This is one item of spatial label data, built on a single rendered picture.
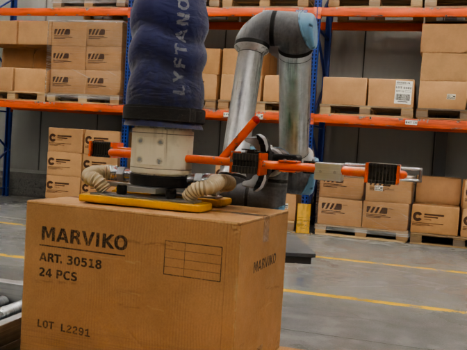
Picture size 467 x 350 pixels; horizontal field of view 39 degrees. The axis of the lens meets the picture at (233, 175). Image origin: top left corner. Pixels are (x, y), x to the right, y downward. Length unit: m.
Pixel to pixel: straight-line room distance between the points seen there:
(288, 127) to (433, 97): 6.53
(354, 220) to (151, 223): 7.30
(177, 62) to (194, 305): 0.63
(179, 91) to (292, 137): 0.75
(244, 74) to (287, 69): 0.17
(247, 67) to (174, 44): 0.46
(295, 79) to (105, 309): 1.02
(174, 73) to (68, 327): 0.71
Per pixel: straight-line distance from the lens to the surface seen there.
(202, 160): 1.76
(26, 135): 12.20
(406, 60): 10.20
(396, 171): 1.67
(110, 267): 1.69
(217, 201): 1.84
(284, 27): 2.18
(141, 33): 1.78
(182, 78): 1.75
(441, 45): 8.90
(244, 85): 2.14
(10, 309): 2.31
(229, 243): 1.54
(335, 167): 1.69
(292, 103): 2.31
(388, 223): 8.79
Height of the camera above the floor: 1.12
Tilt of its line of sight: 3 degrees down
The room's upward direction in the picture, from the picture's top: 4 degrees clockwise
